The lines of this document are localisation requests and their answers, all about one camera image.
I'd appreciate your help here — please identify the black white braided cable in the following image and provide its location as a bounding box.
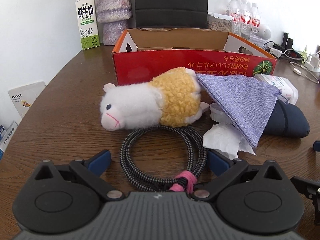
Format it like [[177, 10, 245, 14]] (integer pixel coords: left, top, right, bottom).
[[119, 125, 208, 194]]

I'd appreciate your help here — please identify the water bottle red label middle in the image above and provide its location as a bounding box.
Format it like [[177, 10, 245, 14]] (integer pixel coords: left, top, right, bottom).
[[240, 0, 252, 40]]

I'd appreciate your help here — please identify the white yellow plush sheep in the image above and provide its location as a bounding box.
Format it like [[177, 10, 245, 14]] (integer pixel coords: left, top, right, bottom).
[[100, 67, 209, 131]]

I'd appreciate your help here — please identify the purple textured vase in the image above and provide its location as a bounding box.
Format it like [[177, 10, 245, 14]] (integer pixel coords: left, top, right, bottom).
[[96, 0, 132, 46]]

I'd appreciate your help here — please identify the water bottle red label left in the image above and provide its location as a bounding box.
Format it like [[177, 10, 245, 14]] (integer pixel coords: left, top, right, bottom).
[[226, 0, 241, 35]]

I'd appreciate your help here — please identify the water bottle red label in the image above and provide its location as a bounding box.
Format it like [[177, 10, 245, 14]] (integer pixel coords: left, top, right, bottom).
[[226, 0, 241, 35], [251, 3, 260, 36], [240, 0, 252, 40]]

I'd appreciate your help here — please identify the white tissue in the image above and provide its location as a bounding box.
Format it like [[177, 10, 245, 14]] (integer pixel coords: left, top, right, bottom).
[[203, 124, 255, 160]]

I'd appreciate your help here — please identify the green white milk carton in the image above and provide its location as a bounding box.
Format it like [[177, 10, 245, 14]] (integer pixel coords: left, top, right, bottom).
[[75, 0, 100, 50]]

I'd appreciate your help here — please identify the black paper bag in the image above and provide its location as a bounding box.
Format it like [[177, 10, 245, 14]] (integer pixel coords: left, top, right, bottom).
[[135, 0, 208, 28]]

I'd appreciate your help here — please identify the purple woven cloth pouch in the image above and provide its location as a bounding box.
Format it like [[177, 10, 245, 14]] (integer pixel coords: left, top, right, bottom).
[[197, 74, 281, 147]]

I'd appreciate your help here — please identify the white plastic bottle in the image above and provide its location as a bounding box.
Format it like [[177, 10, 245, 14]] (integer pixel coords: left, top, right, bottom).
[[254, 74, 299, 105]]

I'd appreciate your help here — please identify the navy blue pouch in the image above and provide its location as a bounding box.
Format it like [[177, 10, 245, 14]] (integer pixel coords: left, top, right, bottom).
[[263, 101, 310, 138]]

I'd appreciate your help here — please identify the water bottle red label right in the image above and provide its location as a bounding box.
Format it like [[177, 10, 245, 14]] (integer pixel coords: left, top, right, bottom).
[[251, 3, 260, 36]]

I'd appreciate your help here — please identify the white charging cable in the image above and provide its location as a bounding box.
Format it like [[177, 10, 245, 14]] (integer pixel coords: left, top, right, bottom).
[[290, 51, 320, 84]]

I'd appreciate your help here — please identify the small white round speaker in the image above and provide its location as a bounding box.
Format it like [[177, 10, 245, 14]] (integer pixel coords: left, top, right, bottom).
[[258, 29, 272, 40]]

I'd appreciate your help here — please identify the white booklet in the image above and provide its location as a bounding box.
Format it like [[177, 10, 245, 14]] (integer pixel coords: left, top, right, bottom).
[[8, 81, 46, 118]]

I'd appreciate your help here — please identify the red cardboard box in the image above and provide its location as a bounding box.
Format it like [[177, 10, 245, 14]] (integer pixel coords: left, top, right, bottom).
[[112, 28, 277, 85]]

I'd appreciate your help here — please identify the white power adapter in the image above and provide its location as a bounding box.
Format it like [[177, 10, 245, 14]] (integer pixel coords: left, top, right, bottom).
[[266, 46, 283, 58]]

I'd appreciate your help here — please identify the white ribbed plastic lid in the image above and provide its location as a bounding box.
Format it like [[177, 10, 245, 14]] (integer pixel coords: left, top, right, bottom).
[[209, 102, 232, 124]]

